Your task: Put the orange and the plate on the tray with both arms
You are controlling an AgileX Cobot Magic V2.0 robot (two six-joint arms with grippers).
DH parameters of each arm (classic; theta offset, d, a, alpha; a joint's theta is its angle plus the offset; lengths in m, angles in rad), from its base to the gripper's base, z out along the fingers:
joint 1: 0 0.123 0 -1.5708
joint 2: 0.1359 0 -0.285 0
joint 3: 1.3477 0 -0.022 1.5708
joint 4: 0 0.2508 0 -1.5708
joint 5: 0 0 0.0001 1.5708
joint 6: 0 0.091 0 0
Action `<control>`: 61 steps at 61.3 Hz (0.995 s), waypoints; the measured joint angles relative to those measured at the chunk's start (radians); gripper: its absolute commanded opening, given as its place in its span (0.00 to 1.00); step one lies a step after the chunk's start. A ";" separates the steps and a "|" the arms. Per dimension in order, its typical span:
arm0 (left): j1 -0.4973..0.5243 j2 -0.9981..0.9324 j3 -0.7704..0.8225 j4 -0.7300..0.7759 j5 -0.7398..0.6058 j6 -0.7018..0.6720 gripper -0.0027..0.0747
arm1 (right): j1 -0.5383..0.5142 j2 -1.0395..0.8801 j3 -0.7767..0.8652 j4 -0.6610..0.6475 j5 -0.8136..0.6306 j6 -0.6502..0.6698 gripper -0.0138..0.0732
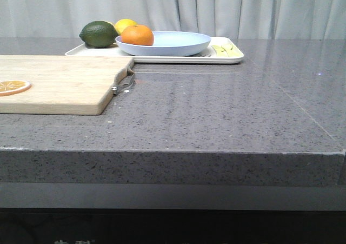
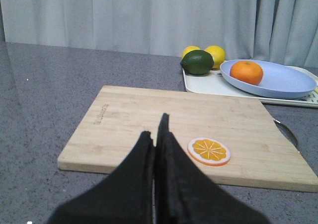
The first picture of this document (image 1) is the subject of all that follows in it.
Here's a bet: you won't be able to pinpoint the light blue plate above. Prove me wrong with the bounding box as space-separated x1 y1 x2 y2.
116 31 211 56

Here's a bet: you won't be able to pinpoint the orange fruit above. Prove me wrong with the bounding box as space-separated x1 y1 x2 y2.
121 24 154 46

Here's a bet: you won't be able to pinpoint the cream white tray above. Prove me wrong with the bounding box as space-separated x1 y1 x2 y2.
65 37 245 64

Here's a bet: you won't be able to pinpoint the yellow-green fruit slices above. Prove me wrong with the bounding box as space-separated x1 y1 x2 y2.
211 43 243 57

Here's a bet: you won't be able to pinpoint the yellow lemon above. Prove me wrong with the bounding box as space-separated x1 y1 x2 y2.
114 19 137 35

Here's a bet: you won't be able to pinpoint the wooden cutting board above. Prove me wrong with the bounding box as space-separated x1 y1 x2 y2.
1 55 134 115

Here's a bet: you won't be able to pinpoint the white curtain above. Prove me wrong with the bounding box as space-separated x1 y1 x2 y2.
1 0 345 39

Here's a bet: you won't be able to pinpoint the orange slice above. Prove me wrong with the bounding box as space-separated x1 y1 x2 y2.
1 80 31 96

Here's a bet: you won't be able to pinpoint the metal cutting board handle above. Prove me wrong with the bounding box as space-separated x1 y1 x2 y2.
111 67 135 96

